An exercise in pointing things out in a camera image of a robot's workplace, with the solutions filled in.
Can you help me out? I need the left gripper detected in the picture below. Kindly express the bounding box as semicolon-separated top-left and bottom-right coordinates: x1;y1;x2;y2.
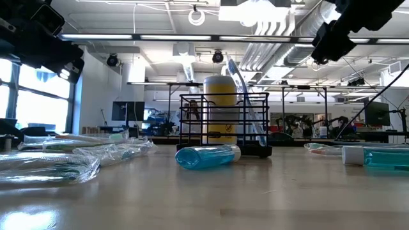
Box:
15;30;86;86

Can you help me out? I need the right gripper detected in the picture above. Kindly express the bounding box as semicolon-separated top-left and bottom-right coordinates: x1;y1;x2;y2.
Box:
311;0;405;65

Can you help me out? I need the blue toothbrush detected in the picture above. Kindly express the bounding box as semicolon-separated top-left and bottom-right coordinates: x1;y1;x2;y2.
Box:
225;54;268;147
72;141;158;167
0;152;84;167

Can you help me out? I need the teal mouthwash bottle white cap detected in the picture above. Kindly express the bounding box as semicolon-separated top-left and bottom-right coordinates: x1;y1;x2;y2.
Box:
341;145;409;172
174;144;242;171

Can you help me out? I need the long ceiling light bar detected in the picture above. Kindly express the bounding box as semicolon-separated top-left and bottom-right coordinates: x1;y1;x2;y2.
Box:
59;33;409;44

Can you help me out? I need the large window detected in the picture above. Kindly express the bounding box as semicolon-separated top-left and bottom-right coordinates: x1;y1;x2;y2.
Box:
0;59;76;134

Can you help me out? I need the white ceiling light panel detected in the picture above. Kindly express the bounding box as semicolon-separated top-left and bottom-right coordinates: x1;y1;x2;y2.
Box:
219;0;291;23

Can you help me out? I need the black computer monitor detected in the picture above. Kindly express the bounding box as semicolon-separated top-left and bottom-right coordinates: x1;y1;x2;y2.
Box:
364;101;391;127

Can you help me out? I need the yellow canister with white lid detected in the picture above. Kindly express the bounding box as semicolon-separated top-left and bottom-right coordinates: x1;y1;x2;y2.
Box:
203;75;239;145

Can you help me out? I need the silver ventilation duct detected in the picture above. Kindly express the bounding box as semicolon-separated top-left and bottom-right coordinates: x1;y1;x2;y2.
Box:
282;0;339;66

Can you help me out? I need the black background workstation frame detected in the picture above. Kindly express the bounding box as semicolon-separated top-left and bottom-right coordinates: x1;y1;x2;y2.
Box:
249;84;330;134
127;81;205;124

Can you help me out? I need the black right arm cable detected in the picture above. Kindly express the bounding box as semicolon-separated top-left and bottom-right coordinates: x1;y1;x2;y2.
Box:
334;63;409;141

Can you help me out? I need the black aluminium table frame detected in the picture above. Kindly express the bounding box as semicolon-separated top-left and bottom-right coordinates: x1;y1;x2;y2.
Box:
0;134;409;150

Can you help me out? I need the white coiled cable ring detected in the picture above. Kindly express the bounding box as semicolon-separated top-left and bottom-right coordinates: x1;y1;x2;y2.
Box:
187;8;206;27

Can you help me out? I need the black wire caddy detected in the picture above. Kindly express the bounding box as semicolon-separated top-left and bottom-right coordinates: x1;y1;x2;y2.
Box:
175;91;274;159

